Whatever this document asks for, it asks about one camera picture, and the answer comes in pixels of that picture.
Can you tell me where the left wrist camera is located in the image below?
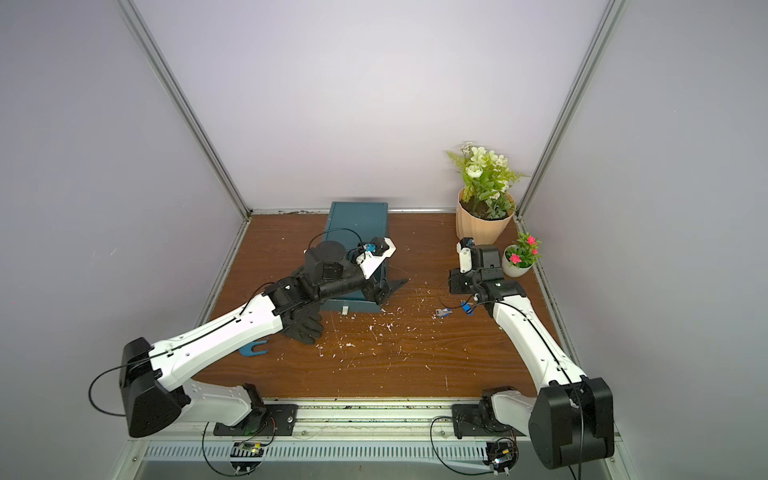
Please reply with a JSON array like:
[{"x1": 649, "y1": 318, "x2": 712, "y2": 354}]
[{"x1": 355, "y1": 237, "x2": 396, "y2": 279}]

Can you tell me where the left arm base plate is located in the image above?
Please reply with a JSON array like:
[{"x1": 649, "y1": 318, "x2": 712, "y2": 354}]
[{"x1": 213, "y1": 403, "x2": 298, "y2": 437}]

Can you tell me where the large white-flower potted plant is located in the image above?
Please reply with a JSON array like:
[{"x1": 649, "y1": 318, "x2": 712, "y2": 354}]
[{"x1": 447, "y1": 142, "x2": 527, "y2": 245}]

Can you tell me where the right electronics board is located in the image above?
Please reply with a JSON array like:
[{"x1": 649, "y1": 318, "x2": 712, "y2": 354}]
[{"x1": 484, "y1": 437, "x2": 519, "y2": 476}]

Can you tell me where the aluminium front rail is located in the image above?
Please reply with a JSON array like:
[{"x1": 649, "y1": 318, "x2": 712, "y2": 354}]
[{"x1": 149, "y1": 390, "x2": 536, "y2": 439}]

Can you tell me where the teal garden hand rake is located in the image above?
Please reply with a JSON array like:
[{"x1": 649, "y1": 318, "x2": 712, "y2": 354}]
[{"x1": 238, "y1": 339, "x2": 268, "y2": 358}]

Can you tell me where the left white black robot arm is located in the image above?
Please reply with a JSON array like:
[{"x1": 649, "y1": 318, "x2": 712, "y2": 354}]
[{"x1": 119, "y1": 237, "x2": 402, "y2": 438}]

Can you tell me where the teal top drawer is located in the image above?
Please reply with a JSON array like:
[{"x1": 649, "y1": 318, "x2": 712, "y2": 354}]
[{"x1": 320, "y1": 265, "x2": 387, "y2": 314}]

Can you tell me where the teal three-drawer cabinet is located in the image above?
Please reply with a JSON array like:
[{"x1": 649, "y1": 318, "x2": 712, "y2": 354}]
[{"x1": 323, "y1": 202, "x2": 389, "y2": 250}]

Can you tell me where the electronics board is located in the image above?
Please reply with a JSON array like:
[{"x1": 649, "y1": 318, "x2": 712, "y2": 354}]
[
  {"x1": 484, "y1": 437, "x2": 519, "y2": 476},
  {"x1": 230, "y1": 441, "x2": 265, "y2": 476}
]

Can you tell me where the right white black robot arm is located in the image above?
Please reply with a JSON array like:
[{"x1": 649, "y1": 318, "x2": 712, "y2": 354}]
[{"x1": 449, "y1": 237, "x2": 615, "y2": 469}]

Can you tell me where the small pink-flower potted plant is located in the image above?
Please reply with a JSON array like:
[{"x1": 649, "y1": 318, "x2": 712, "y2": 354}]
[{"x1": 502, "y1": 231, "x2": 540, "y2": 278}]

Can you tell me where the left electronics board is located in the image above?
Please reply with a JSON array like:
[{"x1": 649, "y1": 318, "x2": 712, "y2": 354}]
[{"x1": 230, "y1": 441, "x2": 265, "y2": 476}]

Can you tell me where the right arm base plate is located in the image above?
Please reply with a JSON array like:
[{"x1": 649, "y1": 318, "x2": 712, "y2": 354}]
[{"x1": 451, "y1": 403, "x2": 516, "y2": 439}]

